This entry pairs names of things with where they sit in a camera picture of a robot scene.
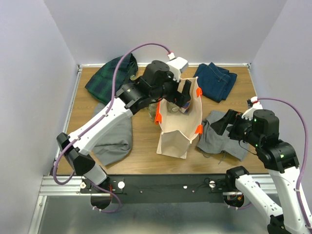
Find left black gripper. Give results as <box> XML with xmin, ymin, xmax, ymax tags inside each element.
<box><xmin>150</xmin><ymin>71</ymin><xmax>191</xmax><ymax>107</ymax></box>

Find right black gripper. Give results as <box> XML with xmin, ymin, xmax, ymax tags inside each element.
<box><xmin>210</xmin><ymin>107</ymin><xmax>262</xmax><ymax>147</ymax></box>

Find clear bottle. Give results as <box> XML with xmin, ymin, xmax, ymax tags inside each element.
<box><xmin>167</xmin><ymin>102</ymin><xmax>180</xmax><ymax>114</ymax></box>
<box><xmin>148</xmin><ymin>103</ymin><xmax>158</xmax><ymax>121</ymax></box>

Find beige canvas tote bag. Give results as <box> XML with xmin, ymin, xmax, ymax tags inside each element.
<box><xmin>155</xmin><ymin>77</ymin><xmax>203</xmax><ymax>159</ymax></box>

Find clear bottle back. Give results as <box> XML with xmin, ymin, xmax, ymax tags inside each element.
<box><xmin>167</xmin><ymin>102</ymin><xmax>180</xmax><ymax>114</ymax></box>

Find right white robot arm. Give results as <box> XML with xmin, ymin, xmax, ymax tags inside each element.
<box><xmin>211</xmin><ymin>109</ymin><xmax>312</xmax><ymax>234</ymax></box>

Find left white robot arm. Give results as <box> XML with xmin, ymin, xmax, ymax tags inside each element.
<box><xmin>57</xmin><ymin>57</ymin><xmax>191</xmax><ymax>193</ymax></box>

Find red soda can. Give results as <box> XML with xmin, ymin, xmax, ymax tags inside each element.
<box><xmin>179</xmin><ymin>101</ymin><xmax>191</xmax><ymax>114</ymax></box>

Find right grey shorts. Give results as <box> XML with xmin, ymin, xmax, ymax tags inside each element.
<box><xmin>197</xmin><ymin>110</ymin><xmax>249</xmax><ymax>161</ymax></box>

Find blue denim jeans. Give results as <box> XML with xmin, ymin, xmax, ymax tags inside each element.
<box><xmin>194</xmin><ymin>62</ymin><xmax>237</xmax><ymax>103</ymax></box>

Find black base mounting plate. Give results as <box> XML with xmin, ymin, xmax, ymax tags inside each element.
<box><xmin>80</xmin><ymin>173</ymin><xmax>247</xmax><ymax>205</ymax></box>

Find left grey cloth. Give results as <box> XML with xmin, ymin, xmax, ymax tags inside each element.
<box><xmin>93</xmin><ymin>118</ymin><xmax>133</xmax><ymax>166</ymax></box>

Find green plaid cloth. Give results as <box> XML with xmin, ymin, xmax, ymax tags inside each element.
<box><xmin>85</xmin><ymin>54</ymin><xmax>138</xmax><ymax>105</ymax></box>

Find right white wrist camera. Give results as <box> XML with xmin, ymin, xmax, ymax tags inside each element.
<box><xmin>242</xmin><ymin>96</ymin><xmax>263</xmax><ymax>120</ymax></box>

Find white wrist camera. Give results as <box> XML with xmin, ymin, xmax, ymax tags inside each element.
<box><xmin>242</xmin><ymin>96</ymin><xmax>263</xmax><ymax>120</ymax></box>
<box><xmin>167</xmin><ymin>52</ymin><xmax>189</xmax><ymax>83</ymax></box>

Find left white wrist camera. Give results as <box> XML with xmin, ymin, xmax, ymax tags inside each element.
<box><xmin>167</xmin><ymin>52</ymin><xmax>189</xmax><ymax>83</ymax></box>

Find aluminium frame rail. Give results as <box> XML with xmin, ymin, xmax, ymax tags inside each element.
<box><xmin>26</xmin><ymin>64</ymin><xmax>88</xmax><ymax>234</ymax></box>

